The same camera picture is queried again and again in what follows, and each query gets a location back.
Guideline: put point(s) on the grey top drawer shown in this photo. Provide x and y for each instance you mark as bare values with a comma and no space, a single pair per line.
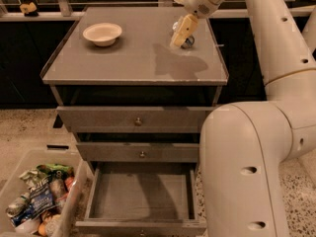
134,119

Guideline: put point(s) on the clear plastic bin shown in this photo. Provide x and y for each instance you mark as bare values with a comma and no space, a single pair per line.
58,221

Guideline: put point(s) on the blue chip bag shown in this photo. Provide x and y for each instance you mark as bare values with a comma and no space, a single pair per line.
41,200

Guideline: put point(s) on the grey middle drawer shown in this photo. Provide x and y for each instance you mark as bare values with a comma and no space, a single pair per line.
138,152

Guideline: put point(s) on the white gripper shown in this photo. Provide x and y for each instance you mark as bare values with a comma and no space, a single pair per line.
198,0

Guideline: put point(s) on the grey drawer cabinet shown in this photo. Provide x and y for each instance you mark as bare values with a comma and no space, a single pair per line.
139,70

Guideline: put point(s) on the grey bottom drawer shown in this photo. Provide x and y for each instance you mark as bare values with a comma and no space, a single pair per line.
143,200

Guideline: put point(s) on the green snack bag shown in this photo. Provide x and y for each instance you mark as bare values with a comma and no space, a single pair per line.
56,171

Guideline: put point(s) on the yellow black object on ledge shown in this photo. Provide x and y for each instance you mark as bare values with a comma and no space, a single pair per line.
29,9

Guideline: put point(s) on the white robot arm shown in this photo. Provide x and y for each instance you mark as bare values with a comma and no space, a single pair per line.
242,144

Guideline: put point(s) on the white paper bowl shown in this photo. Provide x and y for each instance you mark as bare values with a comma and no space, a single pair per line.
103,34

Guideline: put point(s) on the silver can in bin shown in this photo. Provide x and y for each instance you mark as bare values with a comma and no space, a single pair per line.
18,205

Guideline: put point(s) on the grey drawer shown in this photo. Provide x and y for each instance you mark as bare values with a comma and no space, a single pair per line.
143,200
138,152
134,119

